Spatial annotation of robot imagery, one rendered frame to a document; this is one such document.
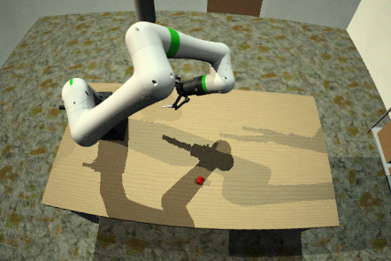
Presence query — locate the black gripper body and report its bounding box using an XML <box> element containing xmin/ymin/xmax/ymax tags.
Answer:
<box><xmin>176</xmin><ymin>80</ymin><xmax>195</xmax><ymax>97</ymax></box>

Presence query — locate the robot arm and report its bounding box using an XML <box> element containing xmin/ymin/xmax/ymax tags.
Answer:
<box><xmin>59</xmin><ymin>21</ymin><xmax>235</xmax><ymax>147</ymax></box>

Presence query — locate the red short cylinder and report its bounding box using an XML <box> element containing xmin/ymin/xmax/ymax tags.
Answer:
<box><xmin>196</xmin><ymin>177</ymin><xmax>204</xmax><ymax>185</ymax></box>

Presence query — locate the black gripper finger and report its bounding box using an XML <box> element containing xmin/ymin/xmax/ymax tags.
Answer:
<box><xmin>162</xmin><ymin>91</ymin><xmax>190</xmax><ymax>111</ymax></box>
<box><xmin>175</xmin><ymin>75</ymin><xmax>182</xmax><ymax>89</ymax></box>

